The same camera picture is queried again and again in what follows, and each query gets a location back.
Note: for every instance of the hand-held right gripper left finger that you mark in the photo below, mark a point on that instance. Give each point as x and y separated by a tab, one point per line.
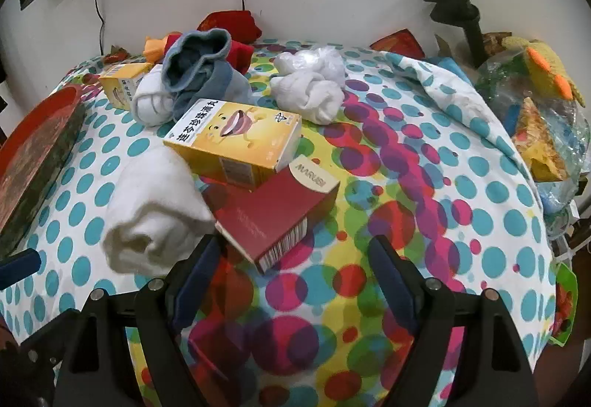
199	277

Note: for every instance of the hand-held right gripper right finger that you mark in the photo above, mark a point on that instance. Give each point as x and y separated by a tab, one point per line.
392	282

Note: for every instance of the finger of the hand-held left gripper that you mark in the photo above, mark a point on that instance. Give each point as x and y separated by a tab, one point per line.
18	267

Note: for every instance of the large white sock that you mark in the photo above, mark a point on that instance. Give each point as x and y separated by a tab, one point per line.
152	208

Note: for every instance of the dark red box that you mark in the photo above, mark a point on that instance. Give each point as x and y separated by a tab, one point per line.
272	213

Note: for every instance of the round red tray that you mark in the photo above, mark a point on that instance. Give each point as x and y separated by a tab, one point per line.
32	157

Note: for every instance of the yellow medicine box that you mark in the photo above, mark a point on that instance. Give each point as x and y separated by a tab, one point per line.
231	139
121	83

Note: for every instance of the small white sock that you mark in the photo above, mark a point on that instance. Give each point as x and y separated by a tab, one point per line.
152	104

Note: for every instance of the blue sock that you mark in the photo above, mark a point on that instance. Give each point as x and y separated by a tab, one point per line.
217	88
194	58

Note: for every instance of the knotted white sock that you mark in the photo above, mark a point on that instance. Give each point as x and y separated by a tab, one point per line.
309	97

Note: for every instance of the polka dot cloth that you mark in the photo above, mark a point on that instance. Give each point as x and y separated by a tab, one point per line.
415	185

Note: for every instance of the clear bag of packets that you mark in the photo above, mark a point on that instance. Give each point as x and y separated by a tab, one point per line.
549	143

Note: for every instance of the blue cloth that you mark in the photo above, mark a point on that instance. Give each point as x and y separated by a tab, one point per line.
455	67

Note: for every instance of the red sock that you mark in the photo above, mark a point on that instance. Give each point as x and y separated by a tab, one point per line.
241	52
228	24

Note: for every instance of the orange rubber toy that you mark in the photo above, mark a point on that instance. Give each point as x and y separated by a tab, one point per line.
157	47

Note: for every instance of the red candy wrapper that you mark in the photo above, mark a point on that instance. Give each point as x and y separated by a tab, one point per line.
115	53

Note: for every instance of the crumpled clear plastic bag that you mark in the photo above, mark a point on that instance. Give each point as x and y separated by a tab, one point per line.
314	60

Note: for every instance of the red foil packet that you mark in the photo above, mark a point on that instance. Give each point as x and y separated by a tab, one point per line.
399	45

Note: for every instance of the yellow plush toy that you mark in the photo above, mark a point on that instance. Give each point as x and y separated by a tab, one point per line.
545	65

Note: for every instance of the black clamp stand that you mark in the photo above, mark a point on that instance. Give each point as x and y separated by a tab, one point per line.
455	5

